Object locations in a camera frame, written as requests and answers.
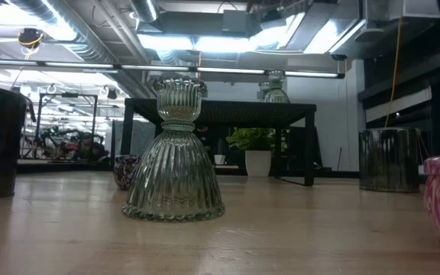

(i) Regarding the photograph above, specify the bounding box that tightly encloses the yellow power cable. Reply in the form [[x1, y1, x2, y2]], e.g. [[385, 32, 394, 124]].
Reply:
[[384, 17, 403, 129]]

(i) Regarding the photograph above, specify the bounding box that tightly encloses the silver ribbed candle jar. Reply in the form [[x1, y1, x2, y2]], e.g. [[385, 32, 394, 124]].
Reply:
[[358, 128, 422, 193]]

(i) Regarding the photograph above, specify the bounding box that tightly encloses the black perforated metal shelf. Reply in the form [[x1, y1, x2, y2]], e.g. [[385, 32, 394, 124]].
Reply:
[[120, 98, 318, 187]]

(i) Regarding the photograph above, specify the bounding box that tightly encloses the black round ceiling device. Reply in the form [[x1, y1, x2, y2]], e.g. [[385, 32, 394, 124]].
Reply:
[[17, 27, 45, 50]]

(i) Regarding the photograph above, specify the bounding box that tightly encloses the LED light bar rail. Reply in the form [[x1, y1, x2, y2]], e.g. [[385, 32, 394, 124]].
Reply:
[[0, 57, 346, 79]]

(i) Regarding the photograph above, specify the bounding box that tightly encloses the black background station frame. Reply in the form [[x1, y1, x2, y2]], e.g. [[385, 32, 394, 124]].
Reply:
[[36, 92, 99, 160]]

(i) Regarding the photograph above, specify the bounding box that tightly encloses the silver ventilation duct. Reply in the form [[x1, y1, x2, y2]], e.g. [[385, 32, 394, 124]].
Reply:
[[130, 0, 160, 23]]

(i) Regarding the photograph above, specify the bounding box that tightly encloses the blue patterned candle tin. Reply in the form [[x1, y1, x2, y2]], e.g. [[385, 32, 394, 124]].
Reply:
[[112, 154, 141, 191]]

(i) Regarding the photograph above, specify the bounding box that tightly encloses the green plant in white pot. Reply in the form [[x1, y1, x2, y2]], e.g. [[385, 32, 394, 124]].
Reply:
[[226, 128, 288, 178]]

